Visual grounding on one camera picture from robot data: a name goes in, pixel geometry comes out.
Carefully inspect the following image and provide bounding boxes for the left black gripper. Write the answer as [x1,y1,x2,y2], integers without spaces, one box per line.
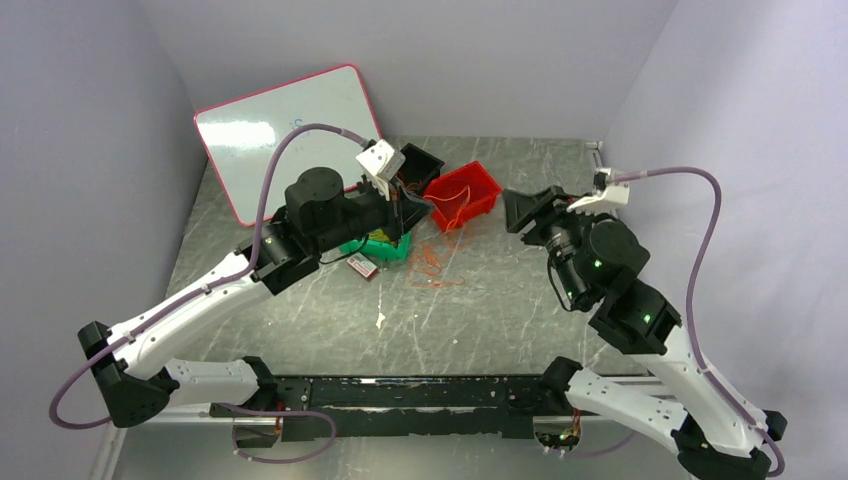
[313,175,437,255]

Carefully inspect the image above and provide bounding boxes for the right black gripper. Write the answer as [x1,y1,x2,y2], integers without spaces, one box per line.
[501,185,598,306]

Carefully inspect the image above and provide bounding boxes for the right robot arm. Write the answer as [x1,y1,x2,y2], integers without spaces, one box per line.
[502,187,787,479]

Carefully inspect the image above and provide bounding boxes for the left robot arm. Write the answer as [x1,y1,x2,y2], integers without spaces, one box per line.
[78,167,434,428]

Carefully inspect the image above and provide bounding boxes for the green plastic bin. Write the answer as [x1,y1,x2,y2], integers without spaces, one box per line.
[338,230,411,261]

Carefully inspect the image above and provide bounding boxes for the black plastic bin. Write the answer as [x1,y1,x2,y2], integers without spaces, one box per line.
[397,143,445,196]

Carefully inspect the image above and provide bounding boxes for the red plastic bin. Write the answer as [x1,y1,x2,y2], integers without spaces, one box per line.
[424,161,503,232]

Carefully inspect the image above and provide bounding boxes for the small red white box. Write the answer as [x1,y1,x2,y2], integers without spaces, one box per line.
[346,253,379,281]

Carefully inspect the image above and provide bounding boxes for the pink framed whiteboard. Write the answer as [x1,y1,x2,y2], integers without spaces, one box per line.
[194,64,382,226]

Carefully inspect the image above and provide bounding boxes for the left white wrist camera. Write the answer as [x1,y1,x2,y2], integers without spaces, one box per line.
[355,139,405,200]

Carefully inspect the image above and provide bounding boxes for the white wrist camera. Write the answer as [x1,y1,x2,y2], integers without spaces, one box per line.
[355,139,405,200]
[566,168,630,215]

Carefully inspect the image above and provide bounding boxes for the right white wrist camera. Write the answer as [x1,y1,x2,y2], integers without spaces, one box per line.
[566,168,630,215]

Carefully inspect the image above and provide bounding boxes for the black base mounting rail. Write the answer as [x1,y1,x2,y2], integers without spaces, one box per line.
[241,374,575,442]

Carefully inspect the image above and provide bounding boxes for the aluminium frame rail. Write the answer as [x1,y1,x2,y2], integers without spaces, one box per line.
[109,374,694,425]

